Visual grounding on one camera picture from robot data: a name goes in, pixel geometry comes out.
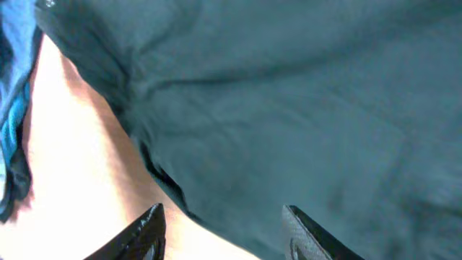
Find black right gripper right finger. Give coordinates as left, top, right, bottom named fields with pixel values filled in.
left=282, top=205, right=364, bottom=260

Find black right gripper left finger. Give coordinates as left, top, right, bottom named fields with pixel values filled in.
left=84, top=203, right=166, bottom=260

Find black shorts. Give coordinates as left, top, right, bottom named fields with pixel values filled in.
left=35, top=0, right=461, bottom=259

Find navy blue garment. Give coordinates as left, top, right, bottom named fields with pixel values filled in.
left=1, top=0, right=42, bottom=223

